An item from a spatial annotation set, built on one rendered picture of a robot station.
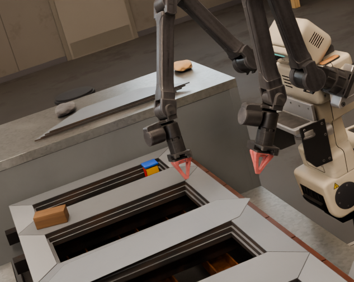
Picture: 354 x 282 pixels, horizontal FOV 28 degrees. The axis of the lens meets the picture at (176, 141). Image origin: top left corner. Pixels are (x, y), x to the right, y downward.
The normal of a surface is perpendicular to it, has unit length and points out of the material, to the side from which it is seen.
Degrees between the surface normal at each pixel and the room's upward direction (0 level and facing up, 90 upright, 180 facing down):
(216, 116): 90
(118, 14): 90
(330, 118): 90
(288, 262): 0
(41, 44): 90
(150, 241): 0
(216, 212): 1
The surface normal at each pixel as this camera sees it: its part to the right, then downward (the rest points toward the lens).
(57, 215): 0.04, 0.33
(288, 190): -0.25, -0.91
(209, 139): 0.33, 0.24
